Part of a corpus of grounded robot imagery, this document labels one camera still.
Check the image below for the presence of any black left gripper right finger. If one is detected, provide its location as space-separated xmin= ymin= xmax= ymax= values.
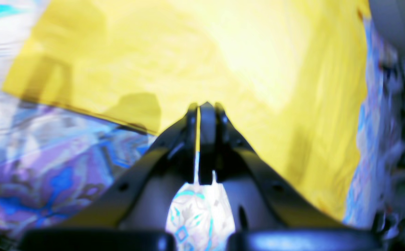
xmin=199 ymin=102 xmax=342 ymax=229

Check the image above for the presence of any yellow orange T-shirt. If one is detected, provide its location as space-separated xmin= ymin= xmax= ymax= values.
xmin=3 ymin=0 xmax=371 ymax=220

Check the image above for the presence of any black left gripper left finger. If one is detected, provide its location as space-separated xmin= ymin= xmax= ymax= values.
xmin=62 ymin=103 xmax=198 ymax=228

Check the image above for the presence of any patterned blue tile tablecloth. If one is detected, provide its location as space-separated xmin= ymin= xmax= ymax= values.
xmin=0 ymin=0 xmax=393 ymax=251

